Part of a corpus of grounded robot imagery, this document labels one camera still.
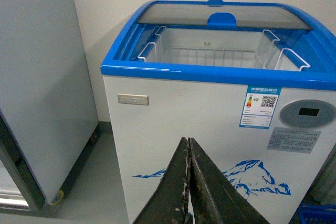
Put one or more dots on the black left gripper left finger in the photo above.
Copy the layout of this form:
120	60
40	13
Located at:
169	203

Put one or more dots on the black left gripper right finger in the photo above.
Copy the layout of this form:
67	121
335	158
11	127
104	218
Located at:
214	199

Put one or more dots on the glass sliding lid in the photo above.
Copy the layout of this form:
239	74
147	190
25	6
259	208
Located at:
227	16
217	3

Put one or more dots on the grey instruction sticker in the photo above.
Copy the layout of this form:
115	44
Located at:
293	140

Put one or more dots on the silver brand nameplate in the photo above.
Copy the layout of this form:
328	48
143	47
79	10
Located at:
133	99

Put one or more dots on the white blue chest freezer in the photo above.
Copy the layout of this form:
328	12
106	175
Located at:
205	103

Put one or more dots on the white wire freezer basket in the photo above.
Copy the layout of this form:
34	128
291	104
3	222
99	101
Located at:
221	48

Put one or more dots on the blue plastic crate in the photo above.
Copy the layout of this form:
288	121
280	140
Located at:
316	214

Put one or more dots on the blue energy label sticker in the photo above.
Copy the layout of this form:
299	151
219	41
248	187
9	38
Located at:
259	106

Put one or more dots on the grey oval control panel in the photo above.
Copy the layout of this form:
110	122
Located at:
307	114

